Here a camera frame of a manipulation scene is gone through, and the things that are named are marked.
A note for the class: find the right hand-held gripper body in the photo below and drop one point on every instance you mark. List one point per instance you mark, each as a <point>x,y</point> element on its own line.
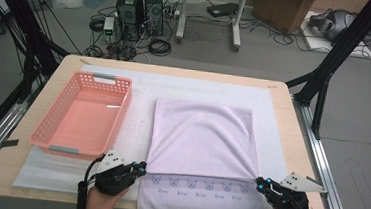
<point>289,201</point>

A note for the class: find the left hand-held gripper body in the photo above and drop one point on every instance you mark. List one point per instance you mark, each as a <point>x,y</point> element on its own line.
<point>114,180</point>

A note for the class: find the pink perforated plastic basket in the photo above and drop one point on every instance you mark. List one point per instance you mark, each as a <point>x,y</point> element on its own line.
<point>83,123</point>

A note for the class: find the white towel with cat print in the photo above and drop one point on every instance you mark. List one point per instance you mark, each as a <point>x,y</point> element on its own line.
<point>204,139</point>

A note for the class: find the person's left hand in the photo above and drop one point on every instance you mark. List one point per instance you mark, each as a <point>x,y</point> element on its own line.
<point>100,206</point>

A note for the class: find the white foam mat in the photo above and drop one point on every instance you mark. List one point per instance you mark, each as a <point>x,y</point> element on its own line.
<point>201,89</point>

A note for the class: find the white power box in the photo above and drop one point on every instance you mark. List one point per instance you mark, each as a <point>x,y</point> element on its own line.
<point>108,25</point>

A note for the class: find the black computer tower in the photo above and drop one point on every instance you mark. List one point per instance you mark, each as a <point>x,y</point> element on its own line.
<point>153,11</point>
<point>129,13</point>

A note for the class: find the white metal stand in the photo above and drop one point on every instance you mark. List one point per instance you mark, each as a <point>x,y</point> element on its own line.
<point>181,14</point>

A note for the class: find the white flat board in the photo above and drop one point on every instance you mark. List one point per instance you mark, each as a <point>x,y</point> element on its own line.
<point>361,51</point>

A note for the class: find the grey rounded device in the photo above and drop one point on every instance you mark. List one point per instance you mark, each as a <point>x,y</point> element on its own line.
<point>333,24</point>

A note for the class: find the brown cardboard box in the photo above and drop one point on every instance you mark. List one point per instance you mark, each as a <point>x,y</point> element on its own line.
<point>281,10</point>

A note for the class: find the black flat device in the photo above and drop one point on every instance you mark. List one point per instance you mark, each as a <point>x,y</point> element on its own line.
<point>222,9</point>

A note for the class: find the black frame strut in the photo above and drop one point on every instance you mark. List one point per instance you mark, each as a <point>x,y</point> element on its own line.
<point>330,59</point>
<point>29,28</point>

